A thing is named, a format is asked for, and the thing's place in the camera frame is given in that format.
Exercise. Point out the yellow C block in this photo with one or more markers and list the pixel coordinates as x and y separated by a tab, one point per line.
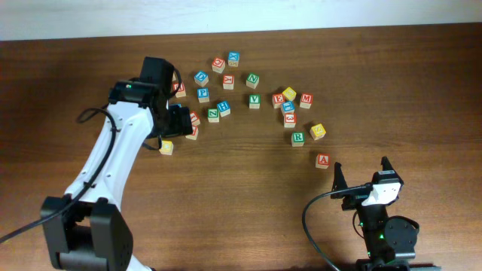
166	147

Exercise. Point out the blue block near 3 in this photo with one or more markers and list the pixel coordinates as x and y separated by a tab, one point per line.
287	107

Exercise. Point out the red E block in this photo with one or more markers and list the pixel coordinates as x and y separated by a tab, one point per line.
277	99

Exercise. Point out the red Y block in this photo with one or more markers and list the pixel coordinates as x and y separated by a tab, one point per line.
228	82

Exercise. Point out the green N block lower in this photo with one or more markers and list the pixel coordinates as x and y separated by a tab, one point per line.
213	115

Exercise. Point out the blue D block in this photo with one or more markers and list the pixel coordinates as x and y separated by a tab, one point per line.
201	78

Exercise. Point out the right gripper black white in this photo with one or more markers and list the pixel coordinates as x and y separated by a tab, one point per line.
358	192

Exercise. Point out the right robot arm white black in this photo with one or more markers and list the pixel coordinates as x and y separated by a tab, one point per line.
390	240

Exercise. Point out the blue H block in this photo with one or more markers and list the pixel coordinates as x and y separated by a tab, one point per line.
223	108

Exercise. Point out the red 3 block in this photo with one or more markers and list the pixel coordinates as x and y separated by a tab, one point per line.
290	120

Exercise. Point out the blue P block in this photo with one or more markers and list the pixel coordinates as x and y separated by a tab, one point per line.
203	95

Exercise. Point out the yellow block near E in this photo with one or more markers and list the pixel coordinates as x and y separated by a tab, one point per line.
289	94

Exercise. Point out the green V block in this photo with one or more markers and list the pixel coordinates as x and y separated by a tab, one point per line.
254	101

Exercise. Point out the blue X block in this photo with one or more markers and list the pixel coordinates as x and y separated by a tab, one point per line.
233	58

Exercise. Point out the red X block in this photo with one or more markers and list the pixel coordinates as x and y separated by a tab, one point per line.
195	120

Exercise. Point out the green N block upper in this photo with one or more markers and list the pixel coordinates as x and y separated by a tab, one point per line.
252	80

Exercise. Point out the green R block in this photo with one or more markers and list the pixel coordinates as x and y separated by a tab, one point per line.
297	139

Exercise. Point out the green n block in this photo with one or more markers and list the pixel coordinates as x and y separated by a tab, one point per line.
252	80
213	115

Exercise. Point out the yellow S block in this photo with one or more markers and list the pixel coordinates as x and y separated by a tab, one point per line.
317	131

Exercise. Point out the red A block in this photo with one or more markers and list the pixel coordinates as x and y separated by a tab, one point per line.
323	161

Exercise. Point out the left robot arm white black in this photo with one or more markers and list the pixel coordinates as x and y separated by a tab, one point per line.
84	229

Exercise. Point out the red U block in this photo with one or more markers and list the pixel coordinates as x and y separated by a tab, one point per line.
179	90

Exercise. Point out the red M block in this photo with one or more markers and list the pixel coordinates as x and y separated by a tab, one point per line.
306	100

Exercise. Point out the red G block top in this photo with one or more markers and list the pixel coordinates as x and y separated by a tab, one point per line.
218	65

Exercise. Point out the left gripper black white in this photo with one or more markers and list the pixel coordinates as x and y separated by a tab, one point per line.
181	123

